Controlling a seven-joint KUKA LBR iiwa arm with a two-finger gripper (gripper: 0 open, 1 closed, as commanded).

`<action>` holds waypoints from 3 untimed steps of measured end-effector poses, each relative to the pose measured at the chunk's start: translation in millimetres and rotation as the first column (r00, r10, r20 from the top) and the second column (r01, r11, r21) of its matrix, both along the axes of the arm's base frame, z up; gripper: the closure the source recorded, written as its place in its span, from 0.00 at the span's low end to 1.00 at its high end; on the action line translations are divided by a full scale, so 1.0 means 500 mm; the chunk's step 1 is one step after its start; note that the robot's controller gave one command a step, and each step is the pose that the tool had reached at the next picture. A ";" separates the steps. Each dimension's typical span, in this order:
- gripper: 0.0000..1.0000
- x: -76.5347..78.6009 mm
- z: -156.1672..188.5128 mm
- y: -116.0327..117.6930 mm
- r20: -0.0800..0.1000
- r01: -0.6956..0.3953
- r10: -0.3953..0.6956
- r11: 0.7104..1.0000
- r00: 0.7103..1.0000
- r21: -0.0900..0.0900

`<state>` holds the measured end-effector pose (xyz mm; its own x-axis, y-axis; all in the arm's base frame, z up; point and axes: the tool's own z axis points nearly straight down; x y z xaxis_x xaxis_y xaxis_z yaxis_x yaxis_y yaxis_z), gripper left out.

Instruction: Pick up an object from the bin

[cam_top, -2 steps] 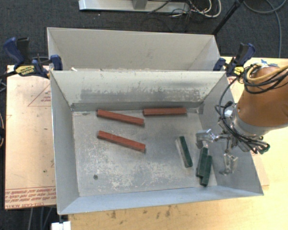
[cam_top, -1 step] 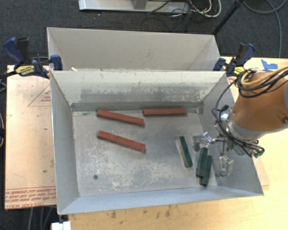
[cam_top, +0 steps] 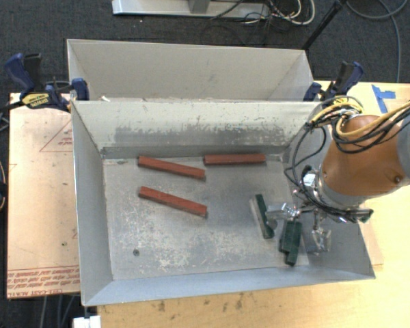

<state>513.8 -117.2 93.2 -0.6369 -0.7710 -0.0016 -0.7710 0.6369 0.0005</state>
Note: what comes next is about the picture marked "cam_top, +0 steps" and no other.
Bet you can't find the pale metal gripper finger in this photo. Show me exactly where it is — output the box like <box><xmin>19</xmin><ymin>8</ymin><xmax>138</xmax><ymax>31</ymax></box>
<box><xmin>264</xmin><ymin>202</ymin><xmax>301</xmax><ymax>223</ymax></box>
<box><xmin>304</xmin><ymin>213</ymin><xmax>331</xmax><ymax>255</ymax></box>

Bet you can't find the dark green flat block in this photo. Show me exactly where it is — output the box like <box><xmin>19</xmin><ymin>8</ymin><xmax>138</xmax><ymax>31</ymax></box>
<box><xmin>278</xmin><ymin>219</ymin><xmax>297</xmax><ymax>254</ymax></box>
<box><xmin>249</xmin><ymin>193</ymin><xmax>276</xmax><ymax>241</ymax></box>
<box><xmin>285</xmin><ymin>221</ymin><xmax>303</xmax><ymax>267</ymax></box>

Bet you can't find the red-brown flat block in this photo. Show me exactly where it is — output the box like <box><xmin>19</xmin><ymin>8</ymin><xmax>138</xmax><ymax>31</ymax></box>
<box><xmin>138</xmin><ymin>185</ymin><xmax>208</xmax><ymax>218</ymax></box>
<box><xmin>137</xmin><ymin>155</ymin><xmax>206</xmax><ymax>181</ymax></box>
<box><xmin>202</xmin><ymin>153</ymin><xmax>267</xmax><ymax>167</ymax></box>

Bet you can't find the grey metal bin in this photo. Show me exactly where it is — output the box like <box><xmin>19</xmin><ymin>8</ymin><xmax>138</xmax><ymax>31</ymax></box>
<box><xmin>66</xmin><ymin>38</ymin><xmax>377</xmax><ymax>308</ymax></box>

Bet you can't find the brown cardboard board red print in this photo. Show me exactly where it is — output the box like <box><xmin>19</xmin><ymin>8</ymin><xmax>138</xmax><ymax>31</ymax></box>
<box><xmin>7</xmin><ymin>92</ymin><xmax>385</xmax><ymax>300</ymax></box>

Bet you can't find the black cylinder on white bracket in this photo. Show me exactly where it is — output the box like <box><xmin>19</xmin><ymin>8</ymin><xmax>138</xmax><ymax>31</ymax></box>
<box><xmin>301</xmin><ymin>163</ymin><xmax>316</xmax><ymax>183</ymax></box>

